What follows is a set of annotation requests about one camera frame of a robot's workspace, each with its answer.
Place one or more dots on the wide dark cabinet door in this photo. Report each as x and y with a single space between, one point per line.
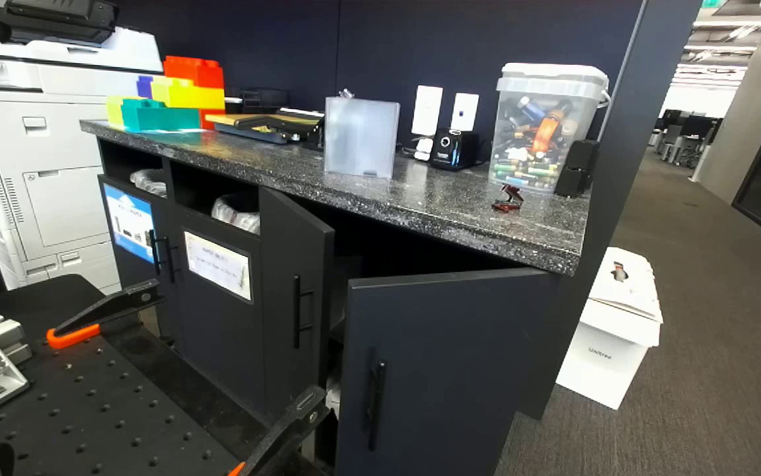
461 371

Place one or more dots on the frosted translucent plastic box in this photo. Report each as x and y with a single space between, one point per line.
359 137

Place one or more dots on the blue poster sheet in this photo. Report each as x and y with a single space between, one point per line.
128 223

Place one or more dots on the white cardboard box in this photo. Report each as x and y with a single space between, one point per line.
614 335

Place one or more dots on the speckled granite countertop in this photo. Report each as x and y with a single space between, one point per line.
414 200

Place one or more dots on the black bar clamp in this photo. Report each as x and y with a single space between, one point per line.
277 438

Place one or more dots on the lime green storage bin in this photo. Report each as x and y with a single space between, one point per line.
113 113

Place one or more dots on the white office printer copier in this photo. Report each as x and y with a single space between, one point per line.
45 177

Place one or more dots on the narrow dark cabinet door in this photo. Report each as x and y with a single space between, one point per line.
277 247

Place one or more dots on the orange plastic storage bin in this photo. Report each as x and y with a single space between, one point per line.
192 71

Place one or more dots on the background office desks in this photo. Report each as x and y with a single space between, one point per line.
684 137

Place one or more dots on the black handheld device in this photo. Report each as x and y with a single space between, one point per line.
577 169

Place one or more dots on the cabinet door with blue poster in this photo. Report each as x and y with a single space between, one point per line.
129 274

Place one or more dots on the small red black clip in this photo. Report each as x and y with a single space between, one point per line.
508 200

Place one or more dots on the white plastic bag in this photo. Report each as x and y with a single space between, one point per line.
149 185
239 216

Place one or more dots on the white tub lid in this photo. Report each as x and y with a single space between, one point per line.
553 79

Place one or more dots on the clear plastic toy tub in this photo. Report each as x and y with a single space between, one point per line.
540 137

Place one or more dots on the white paper sheet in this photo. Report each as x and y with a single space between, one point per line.
216 265

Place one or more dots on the cabinet door with white paper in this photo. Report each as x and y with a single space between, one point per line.
212 346

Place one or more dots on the dark cabinet with shelves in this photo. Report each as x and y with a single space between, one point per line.
449 379

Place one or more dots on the white rectangular block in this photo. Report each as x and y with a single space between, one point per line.
426 109
463 113

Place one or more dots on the yellow plastic storage bin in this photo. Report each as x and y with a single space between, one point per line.
187 95

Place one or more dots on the black flat tray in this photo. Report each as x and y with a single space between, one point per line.
263 129

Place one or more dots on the black pencil sharpener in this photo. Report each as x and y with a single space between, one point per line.
451 149

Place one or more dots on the purple plastic storage bin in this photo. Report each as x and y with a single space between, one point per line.
142 87

